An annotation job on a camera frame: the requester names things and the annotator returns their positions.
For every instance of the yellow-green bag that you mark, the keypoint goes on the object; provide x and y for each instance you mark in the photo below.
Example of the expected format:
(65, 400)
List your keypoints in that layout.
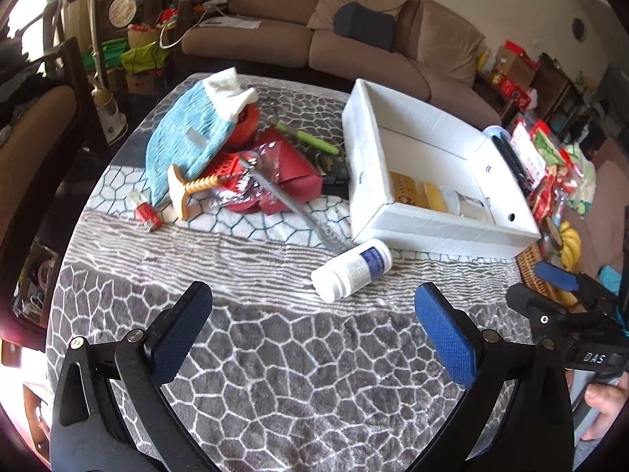
(145, 59)

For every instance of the dark blue cushion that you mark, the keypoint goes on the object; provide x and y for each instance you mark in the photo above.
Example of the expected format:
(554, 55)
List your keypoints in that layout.
(366, 24)

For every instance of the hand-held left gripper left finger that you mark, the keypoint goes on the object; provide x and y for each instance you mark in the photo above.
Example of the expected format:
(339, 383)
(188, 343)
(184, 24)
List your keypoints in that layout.
(179, 334)

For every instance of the clear glass jar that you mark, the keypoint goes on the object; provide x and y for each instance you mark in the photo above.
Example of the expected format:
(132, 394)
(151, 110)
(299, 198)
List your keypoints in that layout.
(464, 204)

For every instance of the green bag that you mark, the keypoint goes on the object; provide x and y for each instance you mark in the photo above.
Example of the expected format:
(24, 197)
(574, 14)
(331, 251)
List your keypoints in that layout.
(105, 54)

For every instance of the wicker basket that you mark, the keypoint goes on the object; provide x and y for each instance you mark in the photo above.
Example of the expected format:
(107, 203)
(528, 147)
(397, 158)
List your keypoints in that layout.
(533, 268)

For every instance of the bunch of bananas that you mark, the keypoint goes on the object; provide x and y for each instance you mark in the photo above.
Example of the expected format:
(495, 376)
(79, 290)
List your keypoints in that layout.
(570, 246)

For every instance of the white cardboard box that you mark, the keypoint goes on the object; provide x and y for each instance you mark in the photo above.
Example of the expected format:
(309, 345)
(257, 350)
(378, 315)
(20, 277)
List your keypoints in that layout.
(417, 236)

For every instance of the dark wooden shelf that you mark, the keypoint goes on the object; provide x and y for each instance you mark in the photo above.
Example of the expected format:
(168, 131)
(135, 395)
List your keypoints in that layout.
(560, 88)

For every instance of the red twine ball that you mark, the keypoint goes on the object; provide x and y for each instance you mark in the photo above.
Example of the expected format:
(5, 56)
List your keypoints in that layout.
(245, 128)

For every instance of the blue knitted cloth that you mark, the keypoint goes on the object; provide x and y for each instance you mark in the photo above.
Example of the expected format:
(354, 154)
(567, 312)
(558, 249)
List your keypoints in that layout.
(182, 132)

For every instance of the small tan basket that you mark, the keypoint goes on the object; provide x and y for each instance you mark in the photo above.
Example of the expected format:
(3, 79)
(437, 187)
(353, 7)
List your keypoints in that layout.
(142, 37)

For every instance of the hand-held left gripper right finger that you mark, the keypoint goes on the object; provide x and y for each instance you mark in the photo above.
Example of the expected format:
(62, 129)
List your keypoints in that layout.
(442, 334)

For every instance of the green pen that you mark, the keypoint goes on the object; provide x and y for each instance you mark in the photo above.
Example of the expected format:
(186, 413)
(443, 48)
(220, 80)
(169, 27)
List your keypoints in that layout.
(309, 137)

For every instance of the black remote control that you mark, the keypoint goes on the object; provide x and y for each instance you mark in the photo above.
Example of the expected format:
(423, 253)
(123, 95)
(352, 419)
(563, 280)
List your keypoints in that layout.
(511, 157)

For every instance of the brown cardboard box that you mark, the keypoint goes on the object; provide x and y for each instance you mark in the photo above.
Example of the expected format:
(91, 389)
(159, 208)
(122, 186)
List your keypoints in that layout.
(516, 66)

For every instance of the yellow carton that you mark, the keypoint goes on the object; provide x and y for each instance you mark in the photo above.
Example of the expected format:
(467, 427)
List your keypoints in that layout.
(410, 189)

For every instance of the brown sofa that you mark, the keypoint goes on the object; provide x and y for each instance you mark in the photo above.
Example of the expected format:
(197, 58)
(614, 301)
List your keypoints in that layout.
(295, 39)

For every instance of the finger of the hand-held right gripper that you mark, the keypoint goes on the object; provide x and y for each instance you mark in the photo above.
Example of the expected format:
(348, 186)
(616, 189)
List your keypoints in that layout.
(535, 305)
(555, 275)

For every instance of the white papers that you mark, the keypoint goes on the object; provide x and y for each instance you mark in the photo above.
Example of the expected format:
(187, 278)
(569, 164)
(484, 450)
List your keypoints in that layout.
(231, 23)

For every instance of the white sock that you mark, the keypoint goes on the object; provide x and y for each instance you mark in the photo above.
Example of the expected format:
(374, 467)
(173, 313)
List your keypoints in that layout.
(226, 91)

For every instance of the pile of red snack packets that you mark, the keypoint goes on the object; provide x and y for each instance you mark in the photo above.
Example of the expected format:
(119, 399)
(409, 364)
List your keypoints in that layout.
(540, 157)

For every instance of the glass jar dark lid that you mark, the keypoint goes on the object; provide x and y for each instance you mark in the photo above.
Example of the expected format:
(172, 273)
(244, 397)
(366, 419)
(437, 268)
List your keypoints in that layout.
(550, 238)

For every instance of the wooden chair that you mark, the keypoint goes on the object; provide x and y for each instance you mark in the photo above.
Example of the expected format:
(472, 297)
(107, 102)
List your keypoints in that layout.
(29, 123)

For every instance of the pile of dark clothes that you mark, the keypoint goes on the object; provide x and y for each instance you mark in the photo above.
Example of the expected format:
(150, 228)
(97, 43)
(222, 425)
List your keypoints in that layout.
(19, 73)

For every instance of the white pill bottle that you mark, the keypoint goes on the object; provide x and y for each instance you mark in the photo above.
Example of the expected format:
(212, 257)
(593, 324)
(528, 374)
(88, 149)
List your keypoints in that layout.
(344, 270)

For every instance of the red paper bag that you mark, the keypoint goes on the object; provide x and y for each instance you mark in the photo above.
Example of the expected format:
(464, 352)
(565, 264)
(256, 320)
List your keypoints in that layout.
(295, 172)

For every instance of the round wall clock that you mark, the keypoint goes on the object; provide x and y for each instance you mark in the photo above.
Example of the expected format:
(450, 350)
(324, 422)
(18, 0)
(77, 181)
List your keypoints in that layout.
(579, 29)

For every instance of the person's right hand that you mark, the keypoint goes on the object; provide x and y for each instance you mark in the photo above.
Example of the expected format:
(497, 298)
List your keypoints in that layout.
(607, 403)

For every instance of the white floor appliance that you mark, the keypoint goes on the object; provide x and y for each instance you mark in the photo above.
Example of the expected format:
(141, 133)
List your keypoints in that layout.
(110, 115)

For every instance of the dark grey block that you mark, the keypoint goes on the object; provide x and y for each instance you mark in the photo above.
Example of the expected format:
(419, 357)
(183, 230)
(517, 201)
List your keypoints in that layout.
(334, 164)

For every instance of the round printed tin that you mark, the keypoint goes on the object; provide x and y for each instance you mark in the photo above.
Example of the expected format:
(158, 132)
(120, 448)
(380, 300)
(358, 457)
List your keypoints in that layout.
(124, 11)

